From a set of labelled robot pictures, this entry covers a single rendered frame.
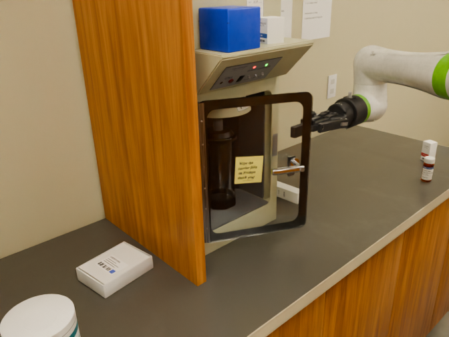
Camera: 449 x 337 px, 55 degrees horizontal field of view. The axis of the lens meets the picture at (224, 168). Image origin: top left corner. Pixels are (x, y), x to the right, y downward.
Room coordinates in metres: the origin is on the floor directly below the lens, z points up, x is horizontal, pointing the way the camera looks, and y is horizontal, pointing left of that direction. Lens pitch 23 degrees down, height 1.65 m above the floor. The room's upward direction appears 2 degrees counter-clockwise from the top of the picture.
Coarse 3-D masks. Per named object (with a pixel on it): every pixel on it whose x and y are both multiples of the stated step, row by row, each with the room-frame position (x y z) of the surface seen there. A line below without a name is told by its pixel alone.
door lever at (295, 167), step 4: (292, 160) 1.07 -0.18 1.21; (296, 160) 1.07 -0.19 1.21; (292, 164) 1.07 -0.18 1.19; (296, 164) 1.05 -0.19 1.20; (300, 164) 1.04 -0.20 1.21; (272, 168) 1.02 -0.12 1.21; (276, 168) 1.02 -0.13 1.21; (280, 168) 1.02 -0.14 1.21; (284, 168) 1.02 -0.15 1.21; (288, 168) 1.02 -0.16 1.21; (292, 168) 1.02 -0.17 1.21; (296, 168) 1.02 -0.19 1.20; (300, 168) 1.03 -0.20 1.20; (304, 168) 1.03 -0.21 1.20; (272, 172) 1.01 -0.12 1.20; (276, 172) 1.01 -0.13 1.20; (280, 172) 1.01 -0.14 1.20; (284, 172) 1.02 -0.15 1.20; (288, 172) 1.02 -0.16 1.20; (292, 172) 1.02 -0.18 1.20; (296, 172) 1.03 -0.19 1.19
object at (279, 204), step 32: (256, 96) 1.05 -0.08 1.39; (288, 96) 1.07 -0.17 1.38; (224, 128) 1.03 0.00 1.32; (256, 128) 1.05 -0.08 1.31; (288, 128) 1.07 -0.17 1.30; (224, 160) 1.03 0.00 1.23; (288, 160) 1.07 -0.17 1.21; (224, 192) 1.03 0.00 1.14; (256, 192) 1.05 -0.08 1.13; (288, 192) 1.07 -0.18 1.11; (224, 224) 1.03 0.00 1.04; (256, 224) 1.05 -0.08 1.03; (288, 224) 1.07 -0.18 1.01
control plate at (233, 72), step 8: (248, 64) 1.02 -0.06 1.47; (256, 64) 1.04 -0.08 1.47; (264, 64) 1.07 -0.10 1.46; (272, 64) 1.09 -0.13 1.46; (224, 72) 0.98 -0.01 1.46; (232, 72) 1.00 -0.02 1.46; (240, 72) 1.03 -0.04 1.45; (248, 72) 1.05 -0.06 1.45; (256, 72) 1.08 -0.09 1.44; (264, 72) 1.11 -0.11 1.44; (216, 80) 0.99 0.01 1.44; (224, 80) 1.02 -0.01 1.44; (248, 80) 1.09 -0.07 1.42; (216, 88) 1.03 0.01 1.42
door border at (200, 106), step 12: (204, 120) 1.01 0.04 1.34; (204, 132) 1.01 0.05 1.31; (204, 144) 1.01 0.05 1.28; (204, 156) 1.01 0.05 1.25; (204, 168) 1.01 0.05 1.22; (204, 180) 1.01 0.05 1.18; (204, 192) 1.01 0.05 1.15; (204, 204) 1.01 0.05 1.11; (204, 216) 1.01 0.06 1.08; (204, 228) 1.01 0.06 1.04; (204, 240) 1.01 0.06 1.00
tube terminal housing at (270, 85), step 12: (192, 0) 1.03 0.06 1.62; (204, 0) 1.05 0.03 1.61; (216, 0) 1.08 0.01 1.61; (228, 0) 1.10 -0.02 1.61; (240, 0) 1.13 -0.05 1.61; (264, 0) 1.18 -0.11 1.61; (276, 0) 1.21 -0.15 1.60; (264, 12) 1.18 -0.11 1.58; (276, 12) 1.21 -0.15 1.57; (252, 84) 1.15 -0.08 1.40; (264, 84) 1.19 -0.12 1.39; (276, 84) 1.22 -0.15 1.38; (204, 96) 1.04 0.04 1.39; (216, 96) 1.07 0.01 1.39; (228, 96) 1.10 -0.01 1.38; (240, 96) 1.12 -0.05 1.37; (228, 240) 1.09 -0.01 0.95
